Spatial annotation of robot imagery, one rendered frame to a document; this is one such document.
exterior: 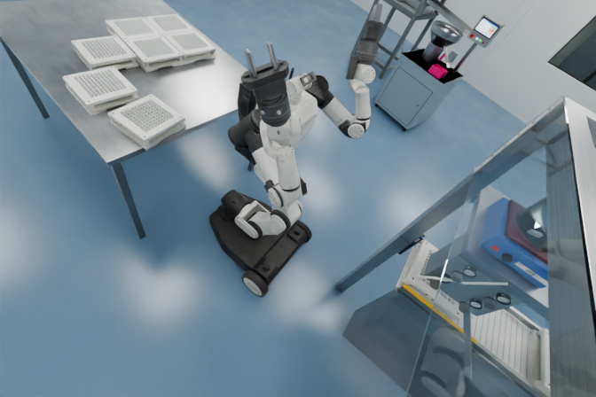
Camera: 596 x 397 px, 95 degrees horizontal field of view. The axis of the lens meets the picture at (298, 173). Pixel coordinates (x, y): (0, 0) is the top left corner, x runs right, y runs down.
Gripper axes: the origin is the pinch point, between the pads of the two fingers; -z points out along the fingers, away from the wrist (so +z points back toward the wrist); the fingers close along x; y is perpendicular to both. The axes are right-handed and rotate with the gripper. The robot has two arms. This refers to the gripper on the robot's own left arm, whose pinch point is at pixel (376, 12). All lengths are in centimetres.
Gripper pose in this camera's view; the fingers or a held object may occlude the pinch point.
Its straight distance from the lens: 131.5
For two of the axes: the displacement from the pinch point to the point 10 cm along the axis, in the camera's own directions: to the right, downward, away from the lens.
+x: -0.2, 4.6, -8.9
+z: -1.6, 8.8, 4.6
